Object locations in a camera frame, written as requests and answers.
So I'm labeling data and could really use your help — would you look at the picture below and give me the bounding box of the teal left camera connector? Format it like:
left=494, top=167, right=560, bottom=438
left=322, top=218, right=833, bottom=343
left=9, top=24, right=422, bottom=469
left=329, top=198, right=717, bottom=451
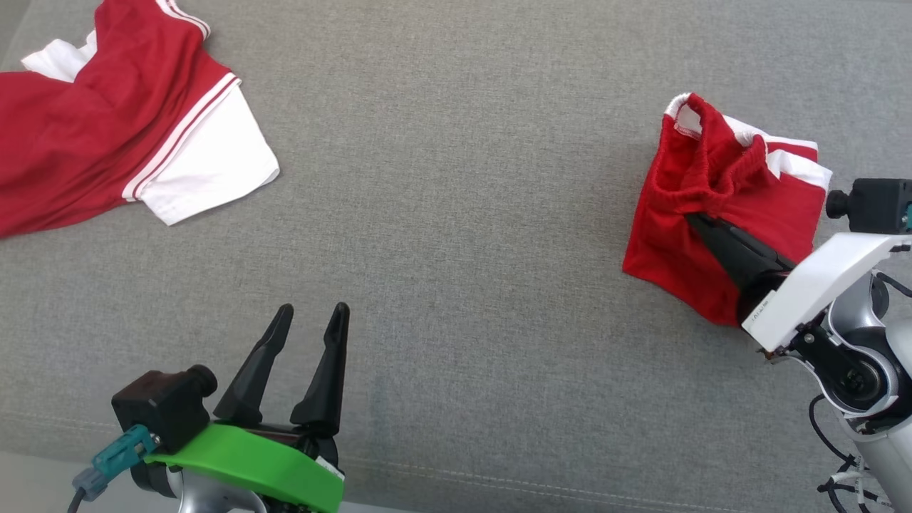
left=91, top=424, right=159, bottom=477

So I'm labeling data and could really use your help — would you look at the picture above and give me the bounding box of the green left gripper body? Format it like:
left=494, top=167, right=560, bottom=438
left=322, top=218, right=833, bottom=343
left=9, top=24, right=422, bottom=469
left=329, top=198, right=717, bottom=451
left=145, top=423, right=346, bottom=513

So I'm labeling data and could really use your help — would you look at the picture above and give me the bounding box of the grey left camera cable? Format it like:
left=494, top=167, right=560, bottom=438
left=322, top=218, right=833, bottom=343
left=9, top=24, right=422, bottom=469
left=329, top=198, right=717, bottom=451
left=67, top=467, right=109, bottom=513

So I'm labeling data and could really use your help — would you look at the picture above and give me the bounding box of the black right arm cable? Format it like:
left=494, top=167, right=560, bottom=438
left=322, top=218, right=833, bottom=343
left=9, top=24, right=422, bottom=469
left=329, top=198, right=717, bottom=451
left=808, top=394, right=895, bottom=513

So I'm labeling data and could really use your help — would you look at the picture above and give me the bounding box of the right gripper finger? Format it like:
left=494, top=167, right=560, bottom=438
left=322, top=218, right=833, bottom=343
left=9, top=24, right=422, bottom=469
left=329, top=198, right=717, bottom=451
left=685, top=212, right=797, bottom=291

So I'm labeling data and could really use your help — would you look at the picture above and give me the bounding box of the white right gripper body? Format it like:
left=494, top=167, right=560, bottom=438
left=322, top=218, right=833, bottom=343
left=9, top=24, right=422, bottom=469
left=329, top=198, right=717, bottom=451
left=734, top=233, right=912, bottom=353

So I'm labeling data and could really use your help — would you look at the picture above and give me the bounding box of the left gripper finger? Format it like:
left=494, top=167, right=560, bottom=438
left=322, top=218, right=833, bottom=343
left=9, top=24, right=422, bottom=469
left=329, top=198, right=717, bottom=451
left=214, top=304, right=294, bottom=428
left=290, top=302, right=351, bottom=437

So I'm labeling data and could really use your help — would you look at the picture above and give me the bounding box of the red and white sports jersey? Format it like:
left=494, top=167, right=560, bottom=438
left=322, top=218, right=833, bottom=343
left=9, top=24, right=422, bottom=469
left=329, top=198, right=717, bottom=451
left=0, top=0, right=280, bottom=240

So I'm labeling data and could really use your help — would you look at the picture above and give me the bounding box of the red garment with white stripes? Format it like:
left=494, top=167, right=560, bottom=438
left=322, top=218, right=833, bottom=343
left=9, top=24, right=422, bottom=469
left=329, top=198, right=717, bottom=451
left=622, top=92, right=834, bottom=328

